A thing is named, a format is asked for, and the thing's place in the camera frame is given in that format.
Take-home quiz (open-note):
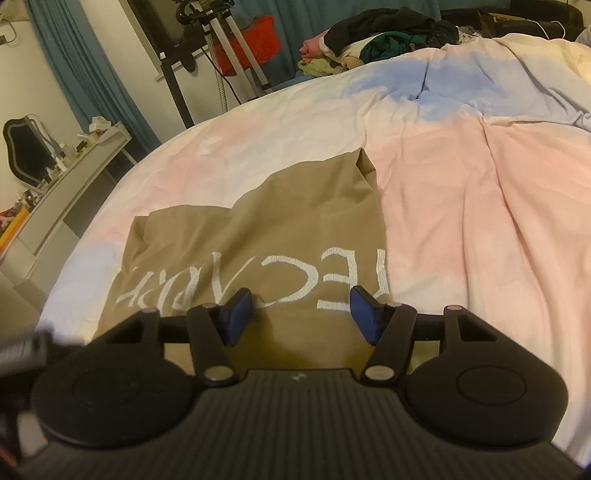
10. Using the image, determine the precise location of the pink garment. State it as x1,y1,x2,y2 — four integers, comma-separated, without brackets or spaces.
299,28,333,63

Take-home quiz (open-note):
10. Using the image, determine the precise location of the white dressing table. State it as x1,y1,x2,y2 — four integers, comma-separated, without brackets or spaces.
0,122,137,296

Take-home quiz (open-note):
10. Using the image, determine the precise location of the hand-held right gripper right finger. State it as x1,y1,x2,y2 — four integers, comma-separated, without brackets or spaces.
348,285,509,386

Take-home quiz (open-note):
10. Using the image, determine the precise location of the pastel tie-dye quilt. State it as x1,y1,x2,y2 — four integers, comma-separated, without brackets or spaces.
34,32,591,462

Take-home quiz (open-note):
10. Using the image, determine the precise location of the row of cosmetic bottles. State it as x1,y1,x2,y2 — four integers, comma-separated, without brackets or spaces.
18,138,93,208

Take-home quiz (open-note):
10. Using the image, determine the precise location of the narrow blue curtain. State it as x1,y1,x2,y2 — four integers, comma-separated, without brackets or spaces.
25,0,162,153

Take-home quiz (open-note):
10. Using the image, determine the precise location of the garment steamer on stand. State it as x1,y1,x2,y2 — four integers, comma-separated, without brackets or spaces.
173,0,273,114

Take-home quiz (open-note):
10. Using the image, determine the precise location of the patterned white cloth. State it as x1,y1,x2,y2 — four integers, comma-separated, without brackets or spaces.
455,25,484,47

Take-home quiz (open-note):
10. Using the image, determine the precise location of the white garment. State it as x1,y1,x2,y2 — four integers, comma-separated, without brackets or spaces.
339,39,371,66

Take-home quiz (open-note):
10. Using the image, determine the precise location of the black sofa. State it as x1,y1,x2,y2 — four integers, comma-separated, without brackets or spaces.
438,0,585,42

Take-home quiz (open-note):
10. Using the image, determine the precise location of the wavy black framed mirror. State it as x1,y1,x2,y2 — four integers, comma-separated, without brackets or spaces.
2,115,58,190

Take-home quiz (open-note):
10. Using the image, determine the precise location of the cardboard box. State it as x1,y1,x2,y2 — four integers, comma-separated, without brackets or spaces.
478,9,527,25

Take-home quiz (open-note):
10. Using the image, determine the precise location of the yellow box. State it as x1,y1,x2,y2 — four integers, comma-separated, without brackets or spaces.
0,212,34,251

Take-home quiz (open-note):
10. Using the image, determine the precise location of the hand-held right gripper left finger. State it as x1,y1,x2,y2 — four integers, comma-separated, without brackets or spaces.
99,288,254,387

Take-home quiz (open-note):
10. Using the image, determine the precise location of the pale yellow garment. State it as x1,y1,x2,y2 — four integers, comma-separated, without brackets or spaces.
298,58,347,78

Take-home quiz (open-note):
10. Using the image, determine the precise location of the white cable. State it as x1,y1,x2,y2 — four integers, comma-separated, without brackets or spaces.
526,18,570,40

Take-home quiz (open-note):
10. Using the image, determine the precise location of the green garment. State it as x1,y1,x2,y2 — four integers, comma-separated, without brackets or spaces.
360,31,416,63

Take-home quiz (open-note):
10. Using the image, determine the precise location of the wide blue curtain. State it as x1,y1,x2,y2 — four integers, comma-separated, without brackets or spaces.
226,0,513,90

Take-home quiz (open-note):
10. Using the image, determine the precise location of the red cloth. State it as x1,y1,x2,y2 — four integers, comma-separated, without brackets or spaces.
217,16,282,70

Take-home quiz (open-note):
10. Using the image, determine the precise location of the tan printed t-shirt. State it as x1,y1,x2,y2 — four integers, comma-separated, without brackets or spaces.
95,148,391,370

